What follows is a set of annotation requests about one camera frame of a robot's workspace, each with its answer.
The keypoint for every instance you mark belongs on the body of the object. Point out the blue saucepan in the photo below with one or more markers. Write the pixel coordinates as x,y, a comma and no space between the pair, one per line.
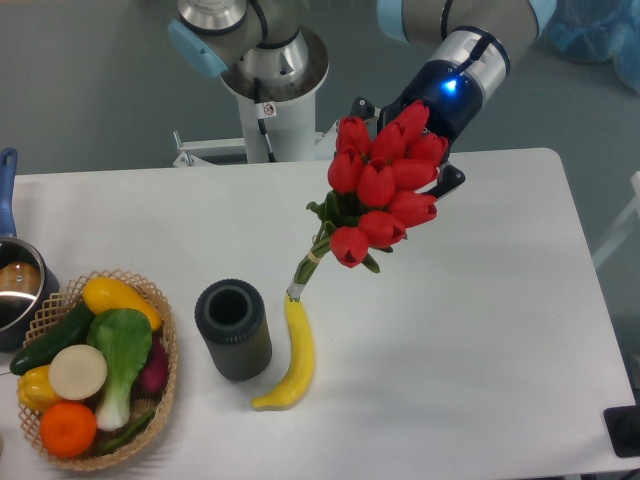
26,279

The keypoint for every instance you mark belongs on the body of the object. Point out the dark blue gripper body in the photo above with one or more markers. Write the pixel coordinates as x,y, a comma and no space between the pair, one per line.
456,82

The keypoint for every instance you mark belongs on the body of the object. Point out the green bok choy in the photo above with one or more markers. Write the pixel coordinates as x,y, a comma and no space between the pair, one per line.
124,338

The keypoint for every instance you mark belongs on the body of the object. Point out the woven wicker basket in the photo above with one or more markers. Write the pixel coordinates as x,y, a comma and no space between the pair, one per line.
154,408

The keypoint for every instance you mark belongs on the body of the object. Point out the white frame right edge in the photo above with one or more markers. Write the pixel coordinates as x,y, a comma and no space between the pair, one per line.
620,228

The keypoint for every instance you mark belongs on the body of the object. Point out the white round radish slice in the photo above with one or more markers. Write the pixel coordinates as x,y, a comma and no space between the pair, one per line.
77,372

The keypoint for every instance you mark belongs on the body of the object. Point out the yellow squash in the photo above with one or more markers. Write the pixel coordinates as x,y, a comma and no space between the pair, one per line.
104,293

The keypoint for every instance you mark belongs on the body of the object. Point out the dark green cucumber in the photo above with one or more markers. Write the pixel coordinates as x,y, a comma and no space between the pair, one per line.
71,330

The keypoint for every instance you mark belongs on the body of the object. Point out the red tulip bouquet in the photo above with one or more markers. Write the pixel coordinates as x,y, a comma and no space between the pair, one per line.
375,191

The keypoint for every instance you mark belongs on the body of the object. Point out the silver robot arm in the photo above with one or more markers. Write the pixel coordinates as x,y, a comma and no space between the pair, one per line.
212,35

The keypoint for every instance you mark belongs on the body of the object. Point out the blue plastic bag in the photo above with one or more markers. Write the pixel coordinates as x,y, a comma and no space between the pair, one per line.
597,32

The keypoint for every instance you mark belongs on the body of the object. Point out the orange fruit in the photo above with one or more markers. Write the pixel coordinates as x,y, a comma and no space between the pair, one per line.
67,429

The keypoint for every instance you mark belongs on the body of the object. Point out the black device at table edge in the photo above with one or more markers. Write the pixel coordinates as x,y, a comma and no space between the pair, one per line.
623,429

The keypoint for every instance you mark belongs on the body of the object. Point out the dark grey ribbed vase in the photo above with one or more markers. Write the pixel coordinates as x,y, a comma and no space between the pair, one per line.
231,317

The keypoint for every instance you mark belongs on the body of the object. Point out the green bean pod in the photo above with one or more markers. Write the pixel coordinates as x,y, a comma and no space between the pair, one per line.
126,436

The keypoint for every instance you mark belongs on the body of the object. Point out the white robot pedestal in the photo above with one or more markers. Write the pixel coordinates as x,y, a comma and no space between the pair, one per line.
275,90

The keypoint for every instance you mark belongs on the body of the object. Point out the yellow bell pepper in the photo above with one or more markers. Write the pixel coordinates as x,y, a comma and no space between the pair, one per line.
35,390

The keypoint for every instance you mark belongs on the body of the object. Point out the yellow banana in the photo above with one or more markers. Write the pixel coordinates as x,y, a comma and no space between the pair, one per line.
295,383

